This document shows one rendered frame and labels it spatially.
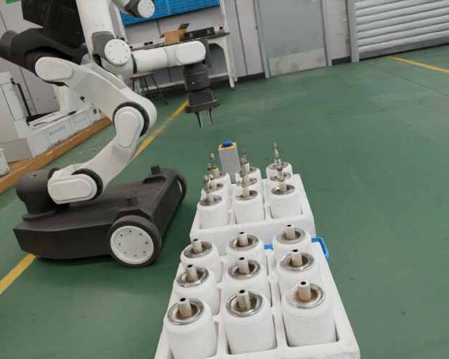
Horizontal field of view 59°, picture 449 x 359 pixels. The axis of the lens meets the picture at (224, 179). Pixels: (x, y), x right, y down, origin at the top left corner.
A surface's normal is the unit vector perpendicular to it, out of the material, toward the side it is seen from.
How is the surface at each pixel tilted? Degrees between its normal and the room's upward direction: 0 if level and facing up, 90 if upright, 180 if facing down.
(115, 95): 90
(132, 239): 90
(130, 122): 90
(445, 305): 0
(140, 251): 90
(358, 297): 0
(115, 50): 80
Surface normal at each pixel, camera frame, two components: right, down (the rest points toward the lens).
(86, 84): 0.20, 0.62
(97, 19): 0.42, 0.05
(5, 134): -0.10, 0.36
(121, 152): -0.22, 0.69
